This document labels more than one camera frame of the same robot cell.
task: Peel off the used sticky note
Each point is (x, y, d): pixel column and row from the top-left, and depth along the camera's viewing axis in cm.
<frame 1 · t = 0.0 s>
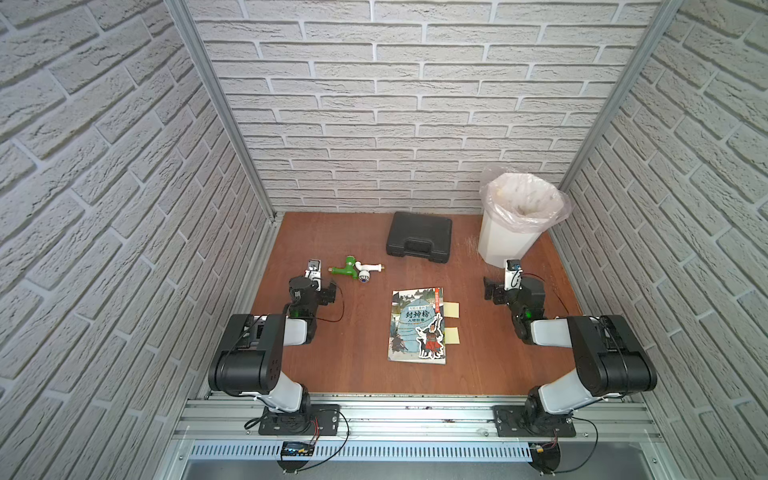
left hand: (307, 274, 94), fingers open
right hand: (503, 276, 95), fingers open
illustrated comic book: (417, 328, 89), point 3 cm above the table
upper yellow sticky note: (451, 310, 94), on the table
lower yellow sticky note: (451, 335, 90), on the table
black plastic tool case: (415, 234, 109), point 5 cm above the table
white trash bin: (499, 242, 95), point 15 cm above the table
green white toy faucet: (356, 269, 103), point 3 cm above the table

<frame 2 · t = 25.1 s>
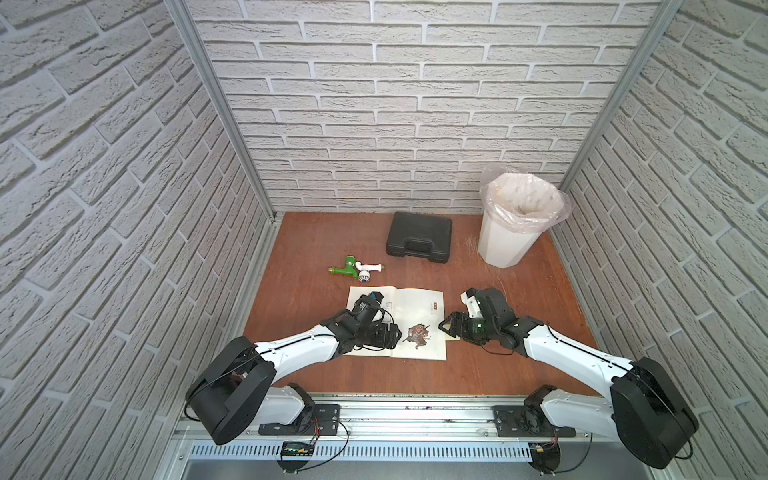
left hand: (385, 324, 87), fingers open
right hand: (449, 329, 85), fingers open
illustrated comic book: (417, 313, 94), on the table
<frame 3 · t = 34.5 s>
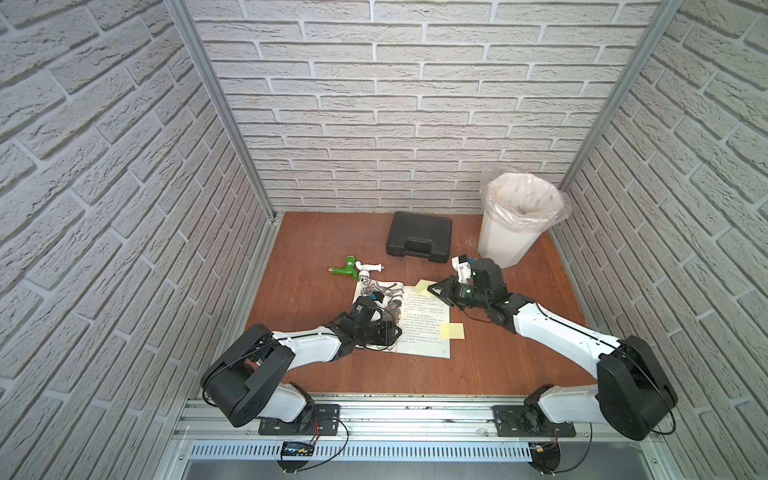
left hand: (391, 323, 88), fingers open
right hand: (430, 287, 82), fingers closed
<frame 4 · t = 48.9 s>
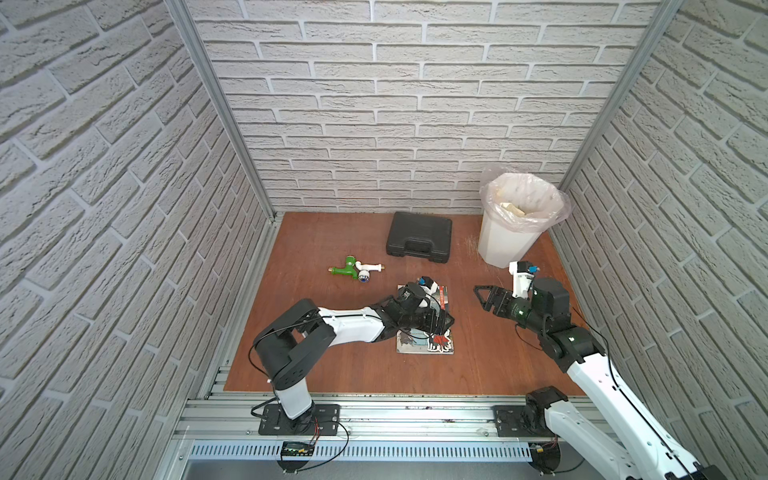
left hand: (436, 306, 87), fingers open
right hand: (486, 290, 77), fingers open
illustrated comic book: (440, 341, 89), on the table
upper yellow sticky note: (513, 208, 85), point 29 cm above the table
